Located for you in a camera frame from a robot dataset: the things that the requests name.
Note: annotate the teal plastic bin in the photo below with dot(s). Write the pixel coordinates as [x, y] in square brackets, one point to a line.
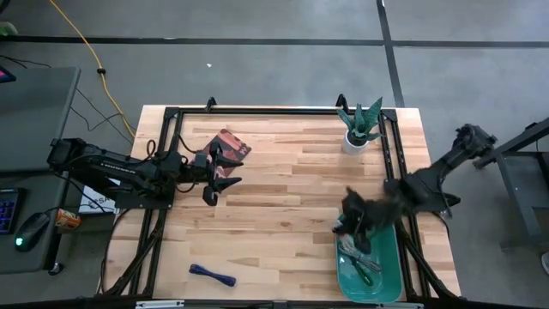
[386, 274]

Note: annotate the black computer mouse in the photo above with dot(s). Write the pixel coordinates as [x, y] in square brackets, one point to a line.
[30, 232]

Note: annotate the white plant pot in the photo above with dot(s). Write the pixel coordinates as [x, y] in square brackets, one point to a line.
[349, 148]

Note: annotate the black aluminium table frame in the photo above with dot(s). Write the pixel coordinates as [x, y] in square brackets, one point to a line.
[279, 110]

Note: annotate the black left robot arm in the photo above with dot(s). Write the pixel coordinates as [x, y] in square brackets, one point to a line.
[116, 169]

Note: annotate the orange can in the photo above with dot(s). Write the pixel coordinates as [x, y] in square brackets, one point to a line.
[68, 219]

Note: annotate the green snake plant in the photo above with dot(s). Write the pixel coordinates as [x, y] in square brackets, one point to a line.
[362, 122]

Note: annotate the red brown booklet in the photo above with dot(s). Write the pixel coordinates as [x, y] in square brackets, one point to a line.
[233, 143]

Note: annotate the backlit black keyboard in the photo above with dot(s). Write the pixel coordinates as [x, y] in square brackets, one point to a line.
[8, 210]

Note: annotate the grey desk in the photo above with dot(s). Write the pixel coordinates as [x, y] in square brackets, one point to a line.
[34, 116]

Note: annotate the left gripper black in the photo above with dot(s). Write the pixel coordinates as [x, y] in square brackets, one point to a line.
[200, 177]

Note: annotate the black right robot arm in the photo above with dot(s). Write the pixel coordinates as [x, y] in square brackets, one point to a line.
[446, 165]

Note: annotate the white printed paper sheet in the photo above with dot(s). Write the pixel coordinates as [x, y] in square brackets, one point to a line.
[92, 202]

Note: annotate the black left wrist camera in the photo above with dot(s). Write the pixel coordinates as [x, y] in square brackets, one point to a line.
[201, 159]

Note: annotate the dark metal stand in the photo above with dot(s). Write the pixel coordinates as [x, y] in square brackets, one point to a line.
[514, 180]

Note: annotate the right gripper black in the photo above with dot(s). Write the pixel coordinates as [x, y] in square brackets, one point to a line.
[373, 212]

